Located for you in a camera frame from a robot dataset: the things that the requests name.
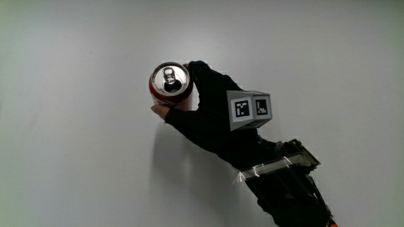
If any black wrist electronics module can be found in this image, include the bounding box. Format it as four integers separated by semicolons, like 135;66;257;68
237;138;322;183

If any red cola can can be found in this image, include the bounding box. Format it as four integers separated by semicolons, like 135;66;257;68
148;61;194;108

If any person's right hand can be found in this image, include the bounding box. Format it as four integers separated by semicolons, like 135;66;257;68
150;60;273;172

